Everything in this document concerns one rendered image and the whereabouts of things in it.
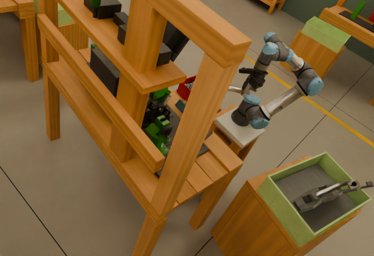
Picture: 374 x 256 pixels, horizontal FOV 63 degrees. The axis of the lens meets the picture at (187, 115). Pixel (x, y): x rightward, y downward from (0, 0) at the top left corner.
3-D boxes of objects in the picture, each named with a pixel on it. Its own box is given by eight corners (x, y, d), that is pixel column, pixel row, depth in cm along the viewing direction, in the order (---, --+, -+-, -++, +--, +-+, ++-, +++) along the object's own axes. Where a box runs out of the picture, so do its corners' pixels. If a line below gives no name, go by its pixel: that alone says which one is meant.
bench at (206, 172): (112, 112, 327) (122, 41, 268) (202, 225, 262) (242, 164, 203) (46, 134, 284) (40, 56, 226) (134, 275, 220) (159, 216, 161)
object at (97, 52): (111, 84, 222) (117, 44, 199) (134, 111, 209) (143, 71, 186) (88, 90, 211) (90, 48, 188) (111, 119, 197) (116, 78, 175)
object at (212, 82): (53, 54, 232) (49, -95, 167) (172, 207, 167) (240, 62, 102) (41, 56, 226) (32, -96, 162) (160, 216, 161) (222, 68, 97)
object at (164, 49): (151, 45, 149) (153, 33, 144) (169, 63, 142) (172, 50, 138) (138, 48, 144) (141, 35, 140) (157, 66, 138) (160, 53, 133)
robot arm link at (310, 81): (249, 118, 225) (316, 73, 206) (257, 133, 216) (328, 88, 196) (241, 112, 217) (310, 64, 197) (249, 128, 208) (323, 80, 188)
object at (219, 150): (121, 53, 277) (123, 39, 267) (236, 175, 212) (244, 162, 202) (107, 56, 269) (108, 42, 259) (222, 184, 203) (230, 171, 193)
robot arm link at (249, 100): (249, 104, 233) (257, 91, 224) (256, 117, 225) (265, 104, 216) (235, 104, 228) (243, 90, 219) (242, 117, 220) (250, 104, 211)
